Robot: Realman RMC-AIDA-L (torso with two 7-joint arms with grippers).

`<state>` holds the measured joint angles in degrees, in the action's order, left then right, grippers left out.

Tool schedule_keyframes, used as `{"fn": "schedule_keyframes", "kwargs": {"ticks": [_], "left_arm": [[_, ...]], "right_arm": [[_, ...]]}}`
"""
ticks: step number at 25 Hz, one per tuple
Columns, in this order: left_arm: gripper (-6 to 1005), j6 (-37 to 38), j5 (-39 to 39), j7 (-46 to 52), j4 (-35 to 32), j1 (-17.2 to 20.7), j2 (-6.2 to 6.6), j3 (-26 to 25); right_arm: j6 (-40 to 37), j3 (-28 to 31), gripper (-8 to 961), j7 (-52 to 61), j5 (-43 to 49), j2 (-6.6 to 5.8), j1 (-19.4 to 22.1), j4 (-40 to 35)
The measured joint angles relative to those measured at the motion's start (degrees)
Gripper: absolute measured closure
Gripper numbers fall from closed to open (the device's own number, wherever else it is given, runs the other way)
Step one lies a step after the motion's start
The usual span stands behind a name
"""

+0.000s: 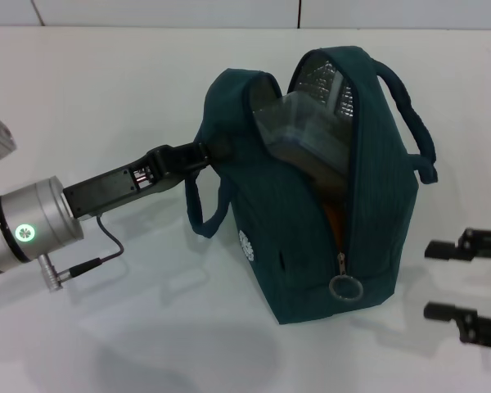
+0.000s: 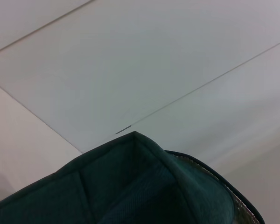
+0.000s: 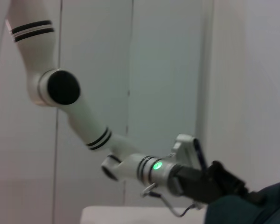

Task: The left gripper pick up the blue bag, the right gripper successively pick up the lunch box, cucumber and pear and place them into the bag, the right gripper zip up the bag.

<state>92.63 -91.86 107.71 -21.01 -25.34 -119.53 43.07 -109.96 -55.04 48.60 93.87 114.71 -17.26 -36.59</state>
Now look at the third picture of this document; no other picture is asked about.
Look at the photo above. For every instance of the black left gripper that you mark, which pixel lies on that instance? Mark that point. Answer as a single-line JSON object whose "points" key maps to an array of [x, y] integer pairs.
{"points": [[193, 184]]}

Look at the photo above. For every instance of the teal insulated lunch bag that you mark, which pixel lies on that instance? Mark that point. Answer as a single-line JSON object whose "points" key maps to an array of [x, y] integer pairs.
{"points": [[247, 210]]}

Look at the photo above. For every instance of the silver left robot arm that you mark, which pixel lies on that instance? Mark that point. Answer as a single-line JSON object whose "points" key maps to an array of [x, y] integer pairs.
{"points": [[88, 121]]}

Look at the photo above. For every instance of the white table with rounded corner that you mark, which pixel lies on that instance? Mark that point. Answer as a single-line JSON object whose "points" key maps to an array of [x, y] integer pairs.
{"points": [[130, 214]]}

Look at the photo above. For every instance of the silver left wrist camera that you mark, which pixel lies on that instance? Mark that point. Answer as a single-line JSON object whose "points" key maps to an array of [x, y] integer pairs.
{"points": [[186, 151]]}

